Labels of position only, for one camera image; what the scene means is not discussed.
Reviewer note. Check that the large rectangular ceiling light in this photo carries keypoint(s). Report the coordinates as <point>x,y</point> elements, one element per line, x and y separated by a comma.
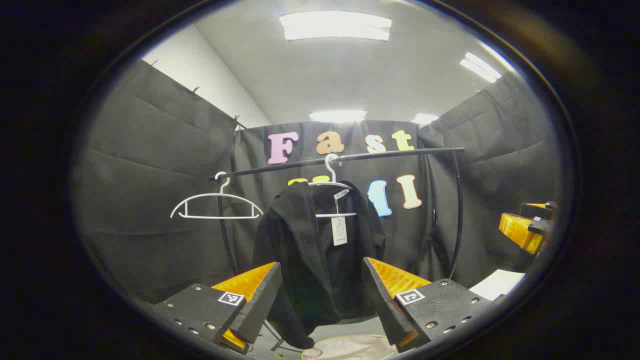
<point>335,26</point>

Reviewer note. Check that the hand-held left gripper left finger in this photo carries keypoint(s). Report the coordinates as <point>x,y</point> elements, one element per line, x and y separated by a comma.
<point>260,305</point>

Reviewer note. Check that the double tube ceiling light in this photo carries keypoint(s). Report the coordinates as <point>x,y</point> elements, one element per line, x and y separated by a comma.
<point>480,67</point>

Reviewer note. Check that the black metal clothes rack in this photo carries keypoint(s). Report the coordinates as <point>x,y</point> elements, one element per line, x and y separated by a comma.
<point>400,153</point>

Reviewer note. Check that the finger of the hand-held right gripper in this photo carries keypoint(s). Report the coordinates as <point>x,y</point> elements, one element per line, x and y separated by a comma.
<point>520,230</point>
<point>537,210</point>

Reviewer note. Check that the white plastic clothes hanger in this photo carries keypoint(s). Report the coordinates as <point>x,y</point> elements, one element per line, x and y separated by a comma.
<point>345,215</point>
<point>210,217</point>

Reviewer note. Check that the small ceiling light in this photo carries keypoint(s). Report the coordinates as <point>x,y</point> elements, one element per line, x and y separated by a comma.
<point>425,119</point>

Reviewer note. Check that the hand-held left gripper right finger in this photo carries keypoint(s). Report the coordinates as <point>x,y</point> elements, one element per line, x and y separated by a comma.
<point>385,300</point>

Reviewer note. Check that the black knit jacket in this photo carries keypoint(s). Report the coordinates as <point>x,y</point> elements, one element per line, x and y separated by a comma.
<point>300,250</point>

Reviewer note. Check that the round white laundry hamper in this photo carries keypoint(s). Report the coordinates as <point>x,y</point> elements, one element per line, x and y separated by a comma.
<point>350,348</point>

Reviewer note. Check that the black backdrop cloth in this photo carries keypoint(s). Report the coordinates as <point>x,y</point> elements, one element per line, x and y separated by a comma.
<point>150,200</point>

